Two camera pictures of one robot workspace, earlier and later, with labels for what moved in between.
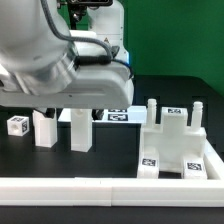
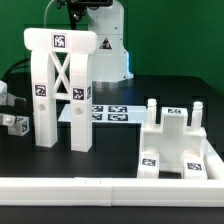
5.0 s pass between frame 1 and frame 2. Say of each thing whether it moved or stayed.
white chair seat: stayed
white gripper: moved
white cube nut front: stayed
